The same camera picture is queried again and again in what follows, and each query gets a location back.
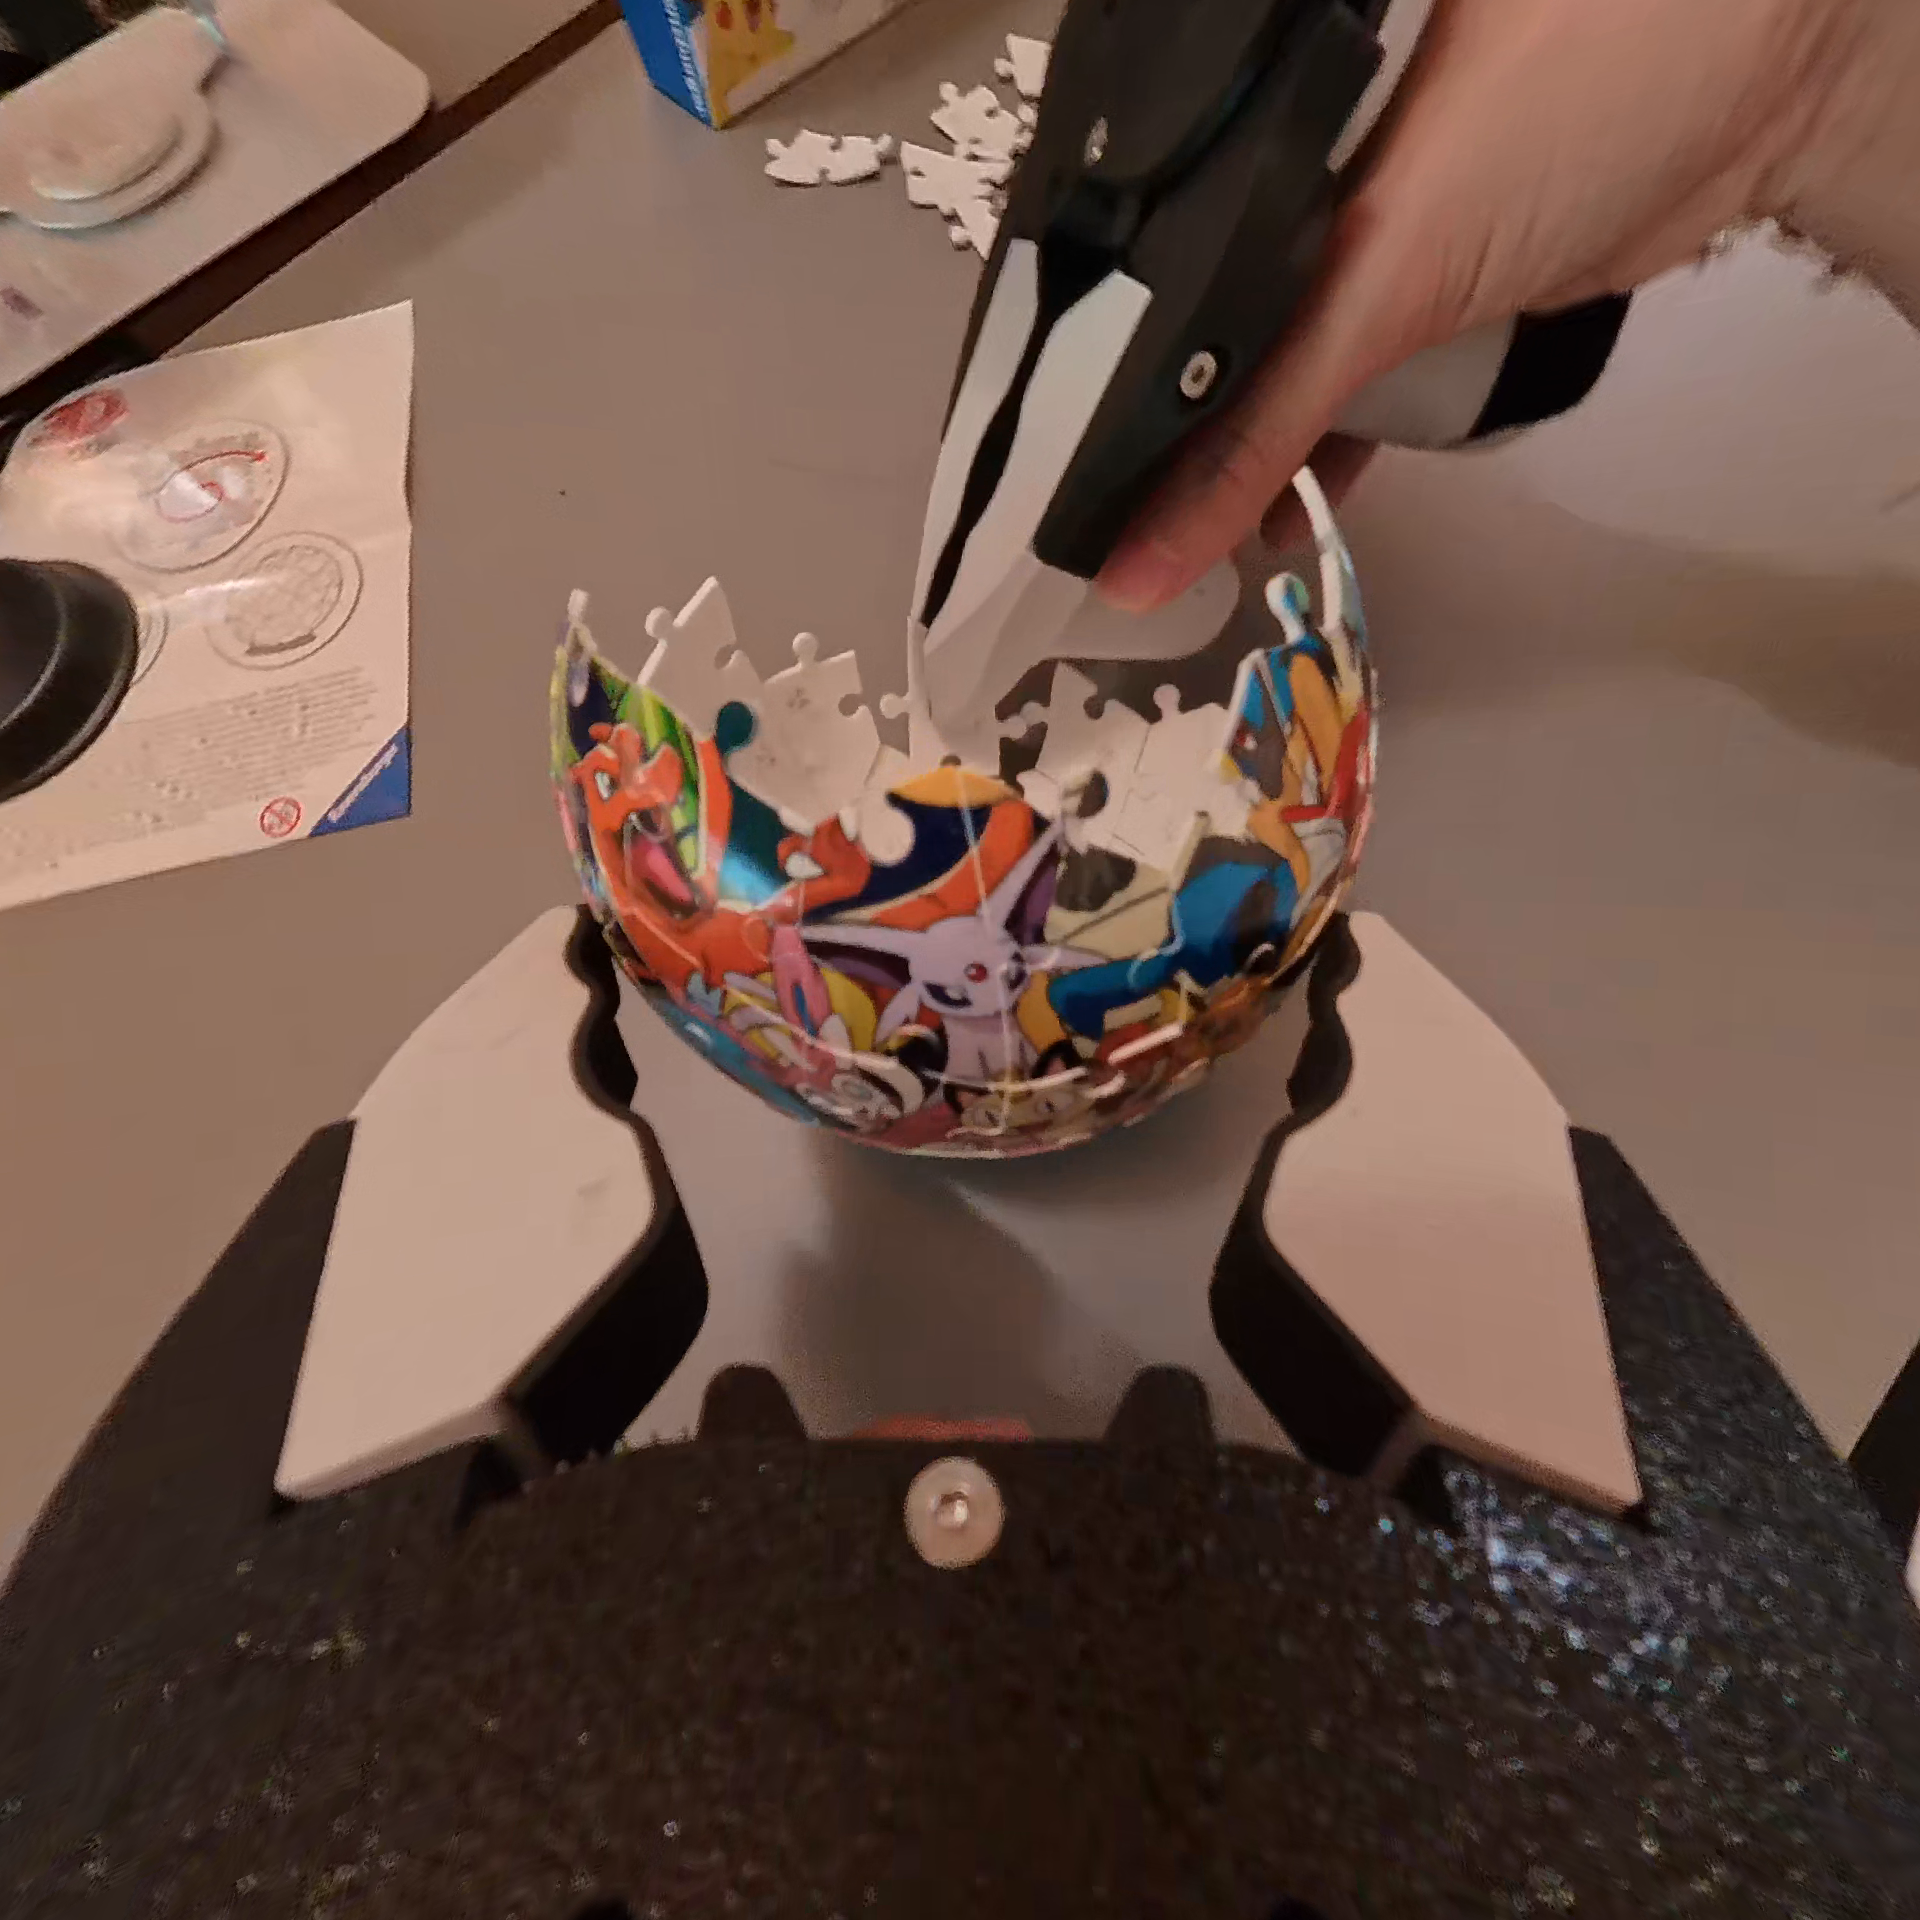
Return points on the person's right hand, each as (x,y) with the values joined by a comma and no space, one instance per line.
(1574,150)

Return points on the pile of white puzzle pieces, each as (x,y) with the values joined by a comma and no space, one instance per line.
(962,182)

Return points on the colourful half-built puzzle ball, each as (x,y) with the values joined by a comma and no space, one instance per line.
(974,962)

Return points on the folded paper instruction leaflet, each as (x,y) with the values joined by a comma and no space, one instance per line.
(269,719)

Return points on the clear plastic dome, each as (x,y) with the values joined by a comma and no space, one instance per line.
(107,165)

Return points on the black round ball stand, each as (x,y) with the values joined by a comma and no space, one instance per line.
(61,675)

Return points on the grey tray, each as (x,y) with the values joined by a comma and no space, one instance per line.
(302,135)

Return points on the blue puzzle box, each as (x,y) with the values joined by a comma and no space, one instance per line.
(748,54)

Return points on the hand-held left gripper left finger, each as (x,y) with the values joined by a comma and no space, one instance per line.
(464,1262)

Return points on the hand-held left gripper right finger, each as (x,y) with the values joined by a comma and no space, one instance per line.
(1441,1245)

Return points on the dark-edged table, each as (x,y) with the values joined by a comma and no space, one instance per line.
(453,129)

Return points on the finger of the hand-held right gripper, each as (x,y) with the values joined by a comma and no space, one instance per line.
(969,418)
(1020,597)

